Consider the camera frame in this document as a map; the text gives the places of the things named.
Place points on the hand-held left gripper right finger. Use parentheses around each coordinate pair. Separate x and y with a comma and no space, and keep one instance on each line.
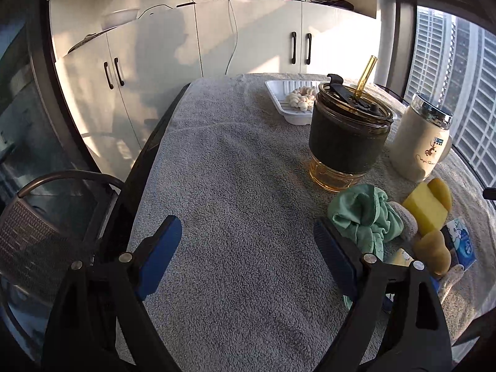
(333,255)

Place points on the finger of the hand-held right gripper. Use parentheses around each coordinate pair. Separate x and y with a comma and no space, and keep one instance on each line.
(490,194)

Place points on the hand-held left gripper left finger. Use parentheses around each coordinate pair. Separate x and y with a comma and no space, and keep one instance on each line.
(162,248)

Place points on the yellow block sponge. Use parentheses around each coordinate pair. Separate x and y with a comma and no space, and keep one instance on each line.
(422,209)

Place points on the white ribbed plastic tray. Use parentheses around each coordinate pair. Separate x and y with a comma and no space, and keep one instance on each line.
(296,118)

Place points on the mint green cloth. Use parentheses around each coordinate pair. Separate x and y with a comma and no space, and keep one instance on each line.
(360,213)

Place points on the blue tissue pack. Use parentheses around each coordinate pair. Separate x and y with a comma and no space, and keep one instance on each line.
(463,246)

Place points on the small cream packet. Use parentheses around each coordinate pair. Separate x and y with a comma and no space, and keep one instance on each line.
(401,257)

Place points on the beige knitted pad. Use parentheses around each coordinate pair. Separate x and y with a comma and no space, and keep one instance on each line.
(407,221)

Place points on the white mug with metal lid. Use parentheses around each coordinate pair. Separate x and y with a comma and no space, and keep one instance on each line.
(414,147)

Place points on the grey terry towel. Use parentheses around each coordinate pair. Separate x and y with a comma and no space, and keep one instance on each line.
(240,182)

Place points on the high-rise buildings outside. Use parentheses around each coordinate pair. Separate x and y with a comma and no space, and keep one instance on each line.
(465,85)

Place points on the amber glass tumbler green sleeve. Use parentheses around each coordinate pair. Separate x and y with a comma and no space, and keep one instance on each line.
(341,143)

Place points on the black mesh chair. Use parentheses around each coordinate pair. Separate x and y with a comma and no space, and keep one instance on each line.
(27,236)

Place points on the amber glass straw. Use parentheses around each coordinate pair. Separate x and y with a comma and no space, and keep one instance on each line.
(366,75)

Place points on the white cabinet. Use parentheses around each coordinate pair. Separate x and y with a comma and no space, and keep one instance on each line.
(162,58)

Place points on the dark window frame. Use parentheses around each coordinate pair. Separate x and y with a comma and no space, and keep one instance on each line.
(399,27)

